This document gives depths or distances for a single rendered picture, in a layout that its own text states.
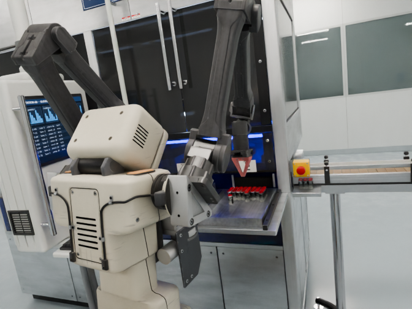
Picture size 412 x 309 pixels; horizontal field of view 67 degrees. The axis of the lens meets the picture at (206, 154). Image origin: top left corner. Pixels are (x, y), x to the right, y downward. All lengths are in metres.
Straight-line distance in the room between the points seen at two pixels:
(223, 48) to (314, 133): 5.40
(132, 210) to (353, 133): 5.63
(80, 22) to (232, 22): 1.25
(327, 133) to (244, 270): 4.62
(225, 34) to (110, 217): 0.50
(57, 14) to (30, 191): 1.01
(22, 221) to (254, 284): 1.17
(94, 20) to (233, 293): 1.65
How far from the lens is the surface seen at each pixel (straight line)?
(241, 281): 1.81
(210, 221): 1.25
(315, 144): 6.15
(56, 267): 2.53
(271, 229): 1.18
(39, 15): 2.12
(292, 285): 1.76
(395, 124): 6.20
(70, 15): 1.97
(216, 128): 0.76
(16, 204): 1.58
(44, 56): 0.88
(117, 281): 0.87
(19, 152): 1.48
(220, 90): 0.76
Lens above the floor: 1.39
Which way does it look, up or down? 11 degrees down
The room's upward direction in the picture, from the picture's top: 8 degrees counter-clockwise
